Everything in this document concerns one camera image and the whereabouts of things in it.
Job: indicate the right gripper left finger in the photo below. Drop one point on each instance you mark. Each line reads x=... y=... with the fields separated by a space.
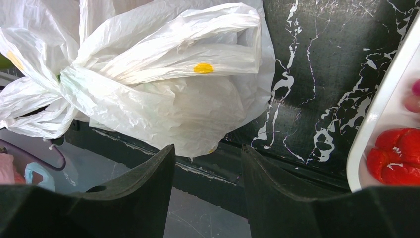
x=133 y=205

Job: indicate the red grapes bunch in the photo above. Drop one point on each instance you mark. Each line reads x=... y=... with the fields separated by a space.
x=412 y=102

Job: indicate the white fruit basket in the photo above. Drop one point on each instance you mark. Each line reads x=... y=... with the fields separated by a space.
x=386 y=110

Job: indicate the metal base frame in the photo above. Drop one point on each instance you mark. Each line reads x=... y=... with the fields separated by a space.
x=215 y=178

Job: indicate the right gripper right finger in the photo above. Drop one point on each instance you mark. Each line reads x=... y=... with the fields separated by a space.
x=282 y=205

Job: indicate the white plastic grocery bag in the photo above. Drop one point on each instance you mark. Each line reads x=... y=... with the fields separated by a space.
x=182 y=72

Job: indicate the small red fruit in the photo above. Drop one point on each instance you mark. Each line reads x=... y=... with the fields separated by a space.
x=395 y=157

